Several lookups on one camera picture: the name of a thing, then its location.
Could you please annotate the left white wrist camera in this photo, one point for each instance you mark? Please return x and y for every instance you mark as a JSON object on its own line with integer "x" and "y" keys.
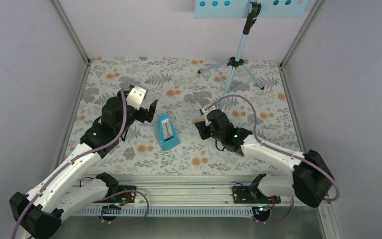
{"x": 136, "y": 96}

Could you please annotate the blue metronome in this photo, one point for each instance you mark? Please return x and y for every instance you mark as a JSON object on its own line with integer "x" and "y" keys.
{"x": 166, "y": 134}

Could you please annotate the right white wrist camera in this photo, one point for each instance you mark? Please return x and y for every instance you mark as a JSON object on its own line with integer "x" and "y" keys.
{"x": 204, "y": 112}

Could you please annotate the aluminium frame post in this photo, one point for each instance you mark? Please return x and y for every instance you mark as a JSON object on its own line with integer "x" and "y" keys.
{"x": 70, "y": 30}
{"x": 311, "y": 14}

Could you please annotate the right aluminium frame post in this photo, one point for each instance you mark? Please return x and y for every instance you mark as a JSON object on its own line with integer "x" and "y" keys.
{"x": 311, "y": 14}

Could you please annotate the aluminium mounting rail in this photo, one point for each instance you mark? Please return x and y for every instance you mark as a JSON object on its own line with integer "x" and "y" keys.
{"x": 160, "y": 190}

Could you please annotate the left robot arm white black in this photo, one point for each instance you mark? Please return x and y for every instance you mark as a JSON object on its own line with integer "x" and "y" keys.
{"x": 42, "y": 210}

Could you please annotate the light blue music stand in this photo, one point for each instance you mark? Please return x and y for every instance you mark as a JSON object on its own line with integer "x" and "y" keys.
{"x": 250, "y": 10}

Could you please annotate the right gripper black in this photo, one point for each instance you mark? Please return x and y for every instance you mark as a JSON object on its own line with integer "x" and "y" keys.
{"x": 200, "y": 126}

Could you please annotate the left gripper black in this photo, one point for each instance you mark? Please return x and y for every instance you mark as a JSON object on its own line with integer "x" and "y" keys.
{"x": 143, "y": 117}

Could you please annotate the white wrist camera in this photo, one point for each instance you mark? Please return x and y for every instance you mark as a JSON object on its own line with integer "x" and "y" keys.
{"x": 204, "y": 112}
{"x": 136, "y": 96}

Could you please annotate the floral patterned table mat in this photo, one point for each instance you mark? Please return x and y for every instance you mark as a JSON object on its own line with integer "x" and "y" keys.
{"x": 181, "y": 92}

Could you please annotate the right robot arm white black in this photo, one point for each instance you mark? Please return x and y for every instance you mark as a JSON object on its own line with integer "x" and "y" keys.
{"x": 306, "y": 175}

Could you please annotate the left aluminium frame post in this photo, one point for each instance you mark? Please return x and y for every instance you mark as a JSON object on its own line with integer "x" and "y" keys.
{"x": 70, "y": 30}

